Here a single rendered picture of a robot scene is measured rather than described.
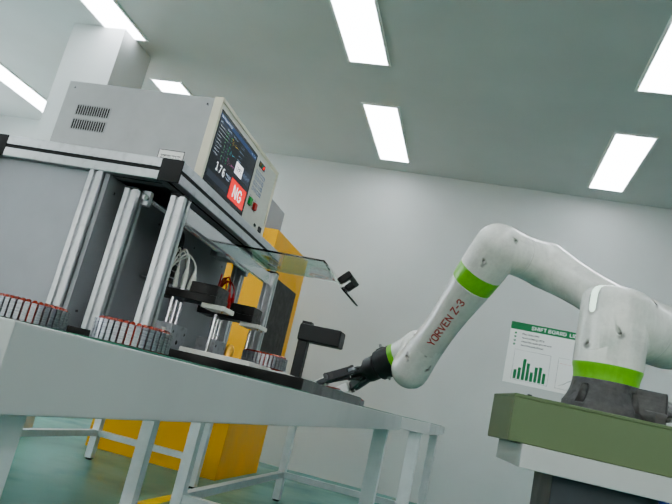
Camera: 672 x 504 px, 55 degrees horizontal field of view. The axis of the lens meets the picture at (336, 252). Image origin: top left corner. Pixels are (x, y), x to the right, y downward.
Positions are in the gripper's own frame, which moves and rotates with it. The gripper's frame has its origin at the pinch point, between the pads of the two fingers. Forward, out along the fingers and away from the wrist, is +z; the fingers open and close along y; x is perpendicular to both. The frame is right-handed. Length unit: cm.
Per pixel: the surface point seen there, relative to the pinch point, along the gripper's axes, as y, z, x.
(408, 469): -86, 19, 15
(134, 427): -172, 275, -97
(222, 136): 82, -37, -33
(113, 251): 100, -20, -5
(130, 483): -5, 96, 2
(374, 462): -39.1, 9.5, 18.0
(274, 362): 53, -20, 9
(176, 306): 79, -15, -1
